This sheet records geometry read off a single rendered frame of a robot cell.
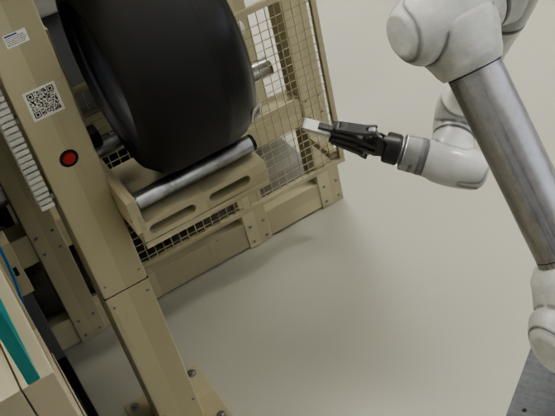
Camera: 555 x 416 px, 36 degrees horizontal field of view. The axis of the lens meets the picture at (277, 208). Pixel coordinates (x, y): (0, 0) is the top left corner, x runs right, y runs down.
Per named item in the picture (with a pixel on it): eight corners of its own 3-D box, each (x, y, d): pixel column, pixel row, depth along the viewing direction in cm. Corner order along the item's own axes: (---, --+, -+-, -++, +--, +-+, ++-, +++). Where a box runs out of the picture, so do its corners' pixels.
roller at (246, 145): (125, 194, 211) (131, 210, 213) (130, 198, 207) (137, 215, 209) (246, 132, 221) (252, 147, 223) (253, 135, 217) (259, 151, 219)
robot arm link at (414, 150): (415, 182, 206) (391, 175, 206) (422, 149, 209) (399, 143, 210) (424, 164, 197) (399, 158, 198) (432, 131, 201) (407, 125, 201)
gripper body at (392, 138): (400, 155, 198) (362, 144, 198) (393, 172, 206) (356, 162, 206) (407, 128, 201) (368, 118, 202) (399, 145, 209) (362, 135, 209)
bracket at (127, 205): (137, 235, 208) (125, 205, 202) (81, 163, 236) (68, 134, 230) (149, 229, 209) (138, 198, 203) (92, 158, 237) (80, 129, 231)
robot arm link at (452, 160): (415, 187, 205) (423, 145, 212) (478, 205, 204) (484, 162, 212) (426, 160, 196) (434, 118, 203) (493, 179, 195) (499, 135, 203)
